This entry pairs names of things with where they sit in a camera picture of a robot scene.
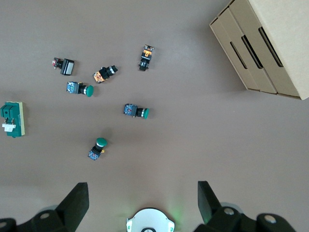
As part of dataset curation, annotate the black push button orange block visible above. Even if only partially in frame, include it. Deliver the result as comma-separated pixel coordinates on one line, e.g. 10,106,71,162
138,44,155,72

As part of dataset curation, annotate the brown cardboard compartment box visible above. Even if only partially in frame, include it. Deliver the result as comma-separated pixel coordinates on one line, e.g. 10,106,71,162
209,0,309,101

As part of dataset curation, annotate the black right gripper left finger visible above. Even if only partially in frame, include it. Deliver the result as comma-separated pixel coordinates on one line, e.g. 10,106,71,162
0,182,90,232

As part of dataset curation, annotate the brown paper table cover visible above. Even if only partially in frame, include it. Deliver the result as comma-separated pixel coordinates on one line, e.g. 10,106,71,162
0,0,309,232

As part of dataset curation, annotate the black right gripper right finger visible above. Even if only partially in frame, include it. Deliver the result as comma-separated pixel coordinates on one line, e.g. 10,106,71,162
194,180,297,232

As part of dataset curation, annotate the square black push button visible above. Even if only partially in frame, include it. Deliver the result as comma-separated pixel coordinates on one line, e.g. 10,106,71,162
52,57,75,76

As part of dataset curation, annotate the green mushroom push button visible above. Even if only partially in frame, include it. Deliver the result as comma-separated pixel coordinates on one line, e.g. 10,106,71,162
124,103,150,120
66,81,94,98
87,137,108,161

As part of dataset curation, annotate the black selector switch orange block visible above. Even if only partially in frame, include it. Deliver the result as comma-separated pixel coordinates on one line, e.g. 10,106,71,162
92,64,117,84

